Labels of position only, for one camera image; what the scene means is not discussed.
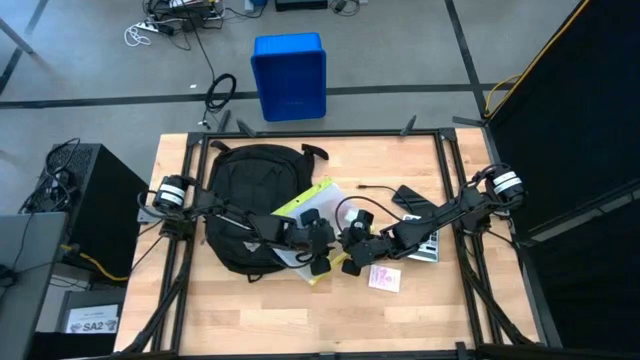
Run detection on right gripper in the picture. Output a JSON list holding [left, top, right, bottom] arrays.
[[341, 209, 401, 277]]

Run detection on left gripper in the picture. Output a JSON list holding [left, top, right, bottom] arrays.
[[288, 208, 337, 277]]

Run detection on white pink printed packet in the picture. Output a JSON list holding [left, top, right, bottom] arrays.
[[367, 264, 403, 294]]

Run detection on yellow-edged mesh pouch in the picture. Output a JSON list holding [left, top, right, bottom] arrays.
[[272, 177, 354, 287]]

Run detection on grey calculator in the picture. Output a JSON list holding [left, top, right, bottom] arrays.
[[399, 213, 441, 264]]

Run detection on black smartphone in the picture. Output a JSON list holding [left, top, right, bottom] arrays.
[[391, 184, 439, 221]]

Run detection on black backpack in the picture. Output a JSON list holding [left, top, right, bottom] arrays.
[[202, 140, 331, 284]]

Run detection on blue plastic bin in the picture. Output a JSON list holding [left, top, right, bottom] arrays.
[[250, 32, 328, 123]]

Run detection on black computer tower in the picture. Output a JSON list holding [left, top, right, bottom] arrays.
[[34, 143, 150, 284]]

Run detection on black box on floor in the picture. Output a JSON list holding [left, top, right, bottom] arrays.
[[274, 0, 329, 12]]

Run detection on white SA2 label sign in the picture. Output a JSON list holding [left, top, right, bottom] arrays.
[[64, 303, 121, 335]]

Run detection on black curtain partition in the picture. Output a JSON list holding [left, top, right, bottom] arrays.
[[483, 0, 640, 360]]

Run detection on grey desk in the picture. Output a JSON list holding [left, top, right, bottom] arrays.
[[0, 212, 69, 360]]

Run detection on grey metal leg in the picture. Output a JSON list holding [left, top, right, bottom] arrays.
[[0, 18, 37, 56]]

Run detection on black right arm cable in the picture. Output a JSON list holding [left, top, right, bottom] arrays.
[[333, 195, 406, 236]]

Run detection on black metal table frame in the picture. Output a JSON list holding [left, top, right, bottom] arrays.
[[117, 108, 544, 360]]

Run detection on coiled black floor cable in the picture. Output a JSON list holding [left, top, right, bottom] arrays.
[[198, 73, 238, 130]]

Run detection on short yellow cable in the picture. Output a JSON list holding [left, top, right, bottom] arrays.
[[59, 243, 130, 283]]

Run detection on grey metal rail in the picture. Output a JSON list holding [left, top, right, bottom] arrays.
[[527, 180, 640, 245]]

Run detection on tangled black cables pile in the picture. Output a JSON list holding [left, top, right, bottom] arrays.
[[143, 0, 226, 32]]

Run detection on black computer cables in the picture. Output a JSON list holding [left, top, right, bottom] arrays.
[[19, 138, 81, 214]]

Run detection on long yellow cable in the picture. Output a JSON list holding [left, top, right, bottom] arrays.
[[483, 0, 592, 119]]

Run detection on white floor cable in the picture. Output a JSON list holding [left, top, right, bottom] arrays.
[[123, 20, 162, 48]]

